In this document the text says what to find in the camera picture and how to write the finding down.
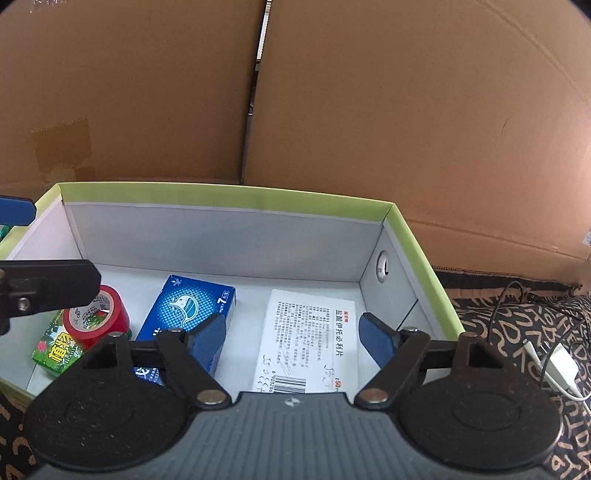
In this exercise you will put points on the blue tissue box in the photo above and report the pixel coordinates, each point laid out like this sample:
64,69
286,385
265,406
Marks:
180,304

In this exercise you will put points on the white charger adapter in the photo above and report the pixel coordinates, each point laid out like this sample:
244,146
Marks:
563,367

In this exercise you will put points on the large brown cardboard panel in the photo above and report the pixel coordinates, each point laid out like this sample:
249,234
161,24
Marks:
129,83

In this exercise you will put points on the green cardboard storage box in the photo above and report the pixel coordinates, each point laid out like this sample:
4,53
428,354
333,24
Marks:
231,240

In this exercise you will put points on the black letter-print cloth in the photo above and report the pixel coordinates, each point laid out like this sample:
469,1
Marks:
485,300

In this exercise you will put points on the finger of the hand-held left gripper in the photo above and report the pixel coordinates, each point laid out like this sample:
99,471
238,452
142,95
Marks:
16,210
51,284

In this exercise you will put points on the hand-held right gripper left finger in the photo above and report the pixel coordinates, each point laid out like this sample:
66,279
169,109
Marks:
210,337

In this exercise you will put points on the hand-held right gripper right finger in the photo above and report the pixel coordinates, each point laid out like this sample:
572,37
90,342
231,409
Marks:
374,334

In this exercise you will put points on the white medicine box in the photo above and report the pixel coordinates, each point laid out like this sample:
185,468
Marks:
300,332

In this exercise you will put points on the green snack packet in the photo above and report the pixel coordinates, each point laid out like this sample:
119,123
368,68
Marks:
53,350

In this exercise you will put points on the red tape roll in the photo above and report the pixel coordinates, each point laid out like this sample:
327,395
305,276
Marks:
99,318

